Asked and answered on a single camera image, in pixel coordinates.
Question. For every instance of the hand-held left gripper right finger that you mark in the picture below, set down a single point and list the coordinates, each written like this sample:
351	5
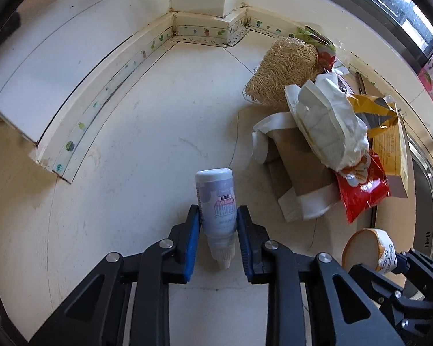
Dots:
244	239

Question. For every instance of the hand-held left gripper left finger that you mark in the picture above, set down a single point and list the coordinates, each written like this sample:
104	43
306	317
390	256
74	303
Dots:
191	239

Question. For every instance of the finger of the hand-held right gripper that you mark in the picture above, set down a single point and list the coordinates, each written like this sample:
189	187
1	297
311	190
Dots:
420	266
364	274

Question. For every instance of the round cake snack packet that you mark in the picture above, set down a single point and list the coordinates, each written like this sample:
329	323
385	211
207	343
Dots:
361	250

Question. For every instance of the white lavender plastic bottle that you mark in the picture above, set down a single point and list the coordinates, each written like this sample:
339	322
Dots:
216	194

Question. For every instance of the red snack packet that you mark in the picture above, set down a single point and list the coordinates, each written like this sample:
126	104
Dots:
361	196

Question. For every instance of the yellow snack packet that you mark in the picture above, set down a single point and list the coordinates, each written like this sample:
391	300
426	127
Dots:
382	128

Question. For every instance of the stainless steel sink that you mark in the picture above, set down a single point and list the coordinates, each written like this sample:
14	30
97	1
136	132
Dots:
424	187

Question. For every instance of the brown and white paper bag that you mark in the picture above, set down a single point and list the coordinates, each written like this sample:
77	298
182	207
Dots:
303	167

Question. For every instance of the yellow cardboard box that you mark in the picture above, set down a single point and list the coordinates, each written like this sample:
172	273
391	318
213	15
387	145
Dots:
391	160

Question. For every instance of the white crumpled plastic bag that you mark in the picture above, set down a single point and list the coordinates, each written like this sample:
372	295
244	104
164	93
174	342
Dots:
328	126

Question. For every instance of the tan loofah sponge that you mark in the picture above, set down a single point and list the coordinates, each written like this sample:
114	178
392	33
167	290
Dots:
281	68

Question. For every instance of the green and red packet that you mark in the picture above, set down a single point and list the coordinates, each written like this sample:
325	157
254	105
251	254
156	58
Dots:
324	56

